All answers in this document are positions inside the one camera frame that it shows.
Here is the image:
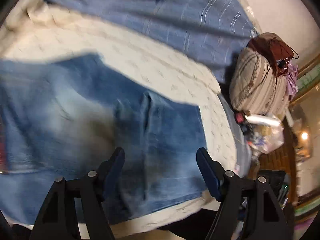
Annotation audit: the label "plastic bag clutter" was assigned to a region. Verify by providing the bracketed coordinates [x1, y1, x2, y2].
[248, 124, 284, 154]

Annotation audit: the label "blue denim jeans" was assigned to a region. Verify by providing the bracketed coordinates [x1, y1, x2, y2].
[1, 54, 206, 224]

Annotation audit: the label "purple cloth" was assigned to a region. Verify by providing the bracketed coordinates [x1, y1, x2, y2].
[286, 61, 298, 96]

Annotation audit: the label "beige striped pillow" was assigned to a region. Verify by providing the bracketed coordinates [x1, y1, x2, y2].
[229, 47, 289, 120]

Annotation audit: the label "white tube bottle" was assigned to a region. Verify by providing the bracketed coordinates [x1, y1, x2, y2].
[245, 114, 281, 127]

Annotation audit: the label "cream leaf-print bedsheet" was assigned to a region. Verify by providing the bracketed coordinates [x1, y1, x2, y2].
[1, 0, 236, 238]

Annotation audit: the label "blue plaid duvet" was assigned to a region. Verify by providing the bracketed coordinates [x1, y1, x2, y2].
[46, 0, 257, 84]

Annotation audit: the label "brown bag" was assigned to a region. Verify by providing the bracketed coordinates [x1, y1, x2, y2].
[247, 33, 299, 77]

